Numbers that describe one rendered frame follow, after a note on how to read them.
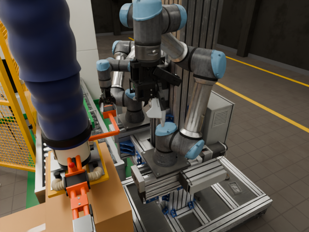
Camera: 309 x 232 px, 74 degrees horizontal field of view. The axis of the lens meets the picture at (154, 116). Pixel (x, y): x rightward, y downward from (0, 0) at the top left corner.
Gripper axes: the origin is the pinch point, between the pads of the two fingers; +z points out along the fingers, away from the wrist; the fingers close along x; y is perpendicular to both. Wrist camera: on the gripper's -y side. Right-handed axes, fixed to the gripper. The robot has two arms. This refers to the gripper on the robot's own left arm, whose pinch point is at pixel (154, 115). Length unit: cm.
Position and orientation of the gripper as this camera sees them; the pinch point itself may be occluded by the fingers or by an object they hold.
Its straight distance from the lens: 71.1
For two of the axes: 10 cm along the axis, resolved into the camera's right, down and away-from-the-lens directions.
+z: 0.0, 8.5, 5.2
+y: -9.0, 2.3, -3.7
